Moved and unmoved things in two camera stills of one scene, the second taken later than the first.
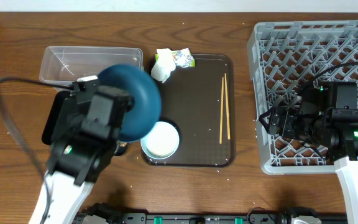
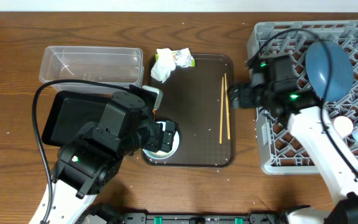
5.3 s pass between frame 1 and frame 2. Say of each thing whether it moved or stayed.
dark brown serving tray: stayed
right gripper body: moved
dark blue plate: moved
